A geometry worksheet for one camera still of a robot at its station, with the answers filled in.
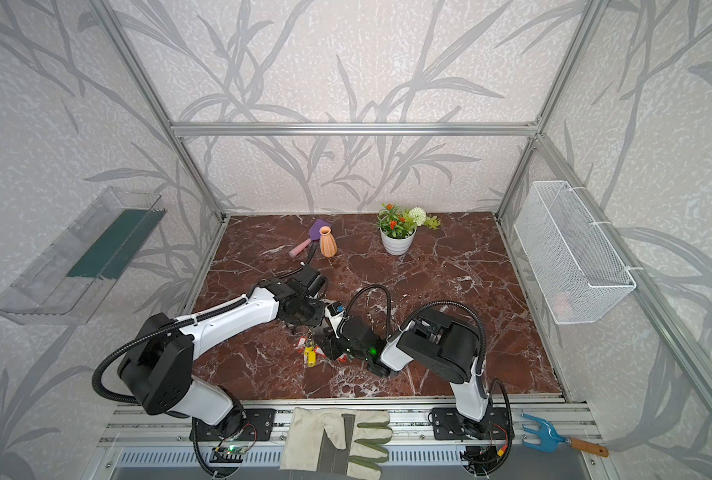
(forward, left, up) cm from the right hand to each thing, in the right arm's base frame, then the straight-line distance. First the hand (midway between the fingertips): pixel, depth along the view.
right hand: (319, 326), depth 87 cm
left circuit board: (-30, +19, -5) cm, 36 cm away
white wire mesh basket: (-1, -60, +30) cm, 67 cm away
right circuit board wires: (-31, -44, -8) cm, 54 cm away
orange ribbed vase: (+28, 0, +4) cm, 28 cm away
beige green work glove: (-29, -4, -2) cm, 29 cm away
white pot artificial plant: (+30, -24, +10) cm, 40 cm away
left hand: (+4, -1, +3) cm, 5 cm away
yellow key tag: (-8, +2, -3) cm, 8 cm away
